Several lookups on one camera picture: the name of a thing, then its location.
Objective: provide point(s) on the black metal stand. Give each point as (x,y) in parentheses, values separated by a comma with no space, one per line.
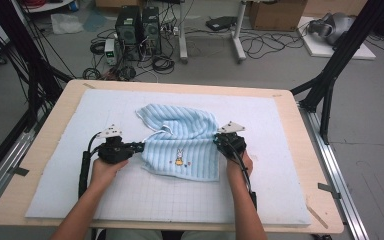
(340,60)

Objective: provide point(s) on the person's left hand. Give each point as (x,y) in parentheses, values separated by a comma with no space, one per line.
(106,171)

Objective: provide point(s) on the grey headset device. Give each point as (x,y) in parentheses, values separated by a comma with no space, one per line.
(333,26)

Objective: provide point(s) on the black tape piece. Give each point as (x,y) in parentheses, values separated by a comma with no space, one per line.
(328,189)
(18,171)

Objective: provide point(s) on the black flat box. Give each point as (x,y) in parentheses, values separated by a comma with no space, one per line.
(221,22)

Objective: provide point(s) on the clear plastic bag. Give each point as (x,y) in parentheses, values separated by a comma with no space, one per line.
(66,23)

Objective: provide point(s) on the white floor board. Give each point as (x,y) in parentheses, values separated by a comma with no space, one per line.
(356,51)

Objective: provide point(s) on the person's right hand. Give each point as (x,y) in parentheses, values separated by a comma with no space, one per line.
(238,166)

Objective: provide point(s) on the black metal frame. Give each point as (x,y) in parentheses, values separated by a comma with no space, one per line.
(30,66)

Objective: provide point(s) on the white power supply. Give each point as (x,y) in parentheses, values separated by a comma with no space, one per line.
(110,51)

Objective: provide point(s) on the black computer tower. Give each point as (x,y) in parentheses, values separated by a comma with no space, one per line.
(128,31)
(151,30)

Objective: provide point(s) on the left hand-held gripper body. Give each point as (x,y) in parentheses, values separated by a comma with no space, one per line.
(113,151)

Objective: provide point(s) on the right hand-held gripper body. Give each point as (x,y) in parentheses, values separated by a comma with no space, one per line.
(233,143)

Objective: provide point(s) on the aluminium rail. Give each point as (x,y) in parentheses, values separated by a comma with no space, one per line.
(336,173)
(3,166)

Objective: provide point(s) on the open cardboard box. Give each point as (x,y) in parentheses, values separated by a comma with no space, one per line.
(276,15)

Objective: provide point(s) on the grey-legged desk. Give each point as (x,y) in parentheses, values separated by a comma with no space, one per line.
(210,20)

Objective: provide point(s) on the light blue striped towel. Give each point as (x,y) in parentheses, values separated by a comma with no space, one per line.
(183,146)

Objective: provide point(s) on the white foam mat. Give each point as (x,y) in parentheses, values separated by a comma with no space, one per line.
(130,200)

